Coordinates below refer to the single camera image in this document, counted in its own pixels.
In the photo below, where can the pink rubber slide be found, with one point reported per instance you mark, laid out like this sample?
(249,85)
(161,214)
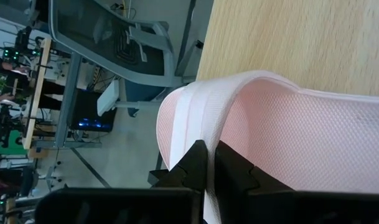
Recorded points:
(301,140)

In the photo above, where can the green mat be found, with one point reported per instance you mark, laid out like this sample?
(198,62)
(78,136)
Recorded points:
(16,147)

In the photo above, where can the wooden workbench grey legs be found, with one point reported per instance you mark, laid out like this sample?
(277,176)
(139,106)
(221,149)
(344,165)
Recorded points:
(36,93)

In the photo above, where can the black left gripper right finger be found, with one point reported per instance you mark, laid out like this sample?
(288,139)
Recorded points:
(236,174)

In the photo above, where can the black distant robot arm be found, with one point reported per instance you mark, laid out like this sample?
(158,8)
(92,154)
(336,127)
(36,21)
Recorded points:
(4,121)

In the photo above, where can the black device green lights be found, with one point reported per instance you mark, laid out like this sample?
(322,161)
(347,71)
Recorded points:
(21,40)

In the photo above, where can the black computer blue lights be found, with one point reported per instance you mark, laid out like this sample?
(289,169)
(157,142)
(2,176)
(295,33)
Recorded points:
(86,109)

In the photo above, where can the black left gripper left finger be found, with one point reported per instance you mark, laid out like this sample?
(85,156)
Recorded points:
(189,168)

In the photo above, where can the grey blue office chair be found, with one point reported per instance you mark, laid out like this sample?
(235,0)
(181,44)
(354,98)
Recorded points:
(114,37)

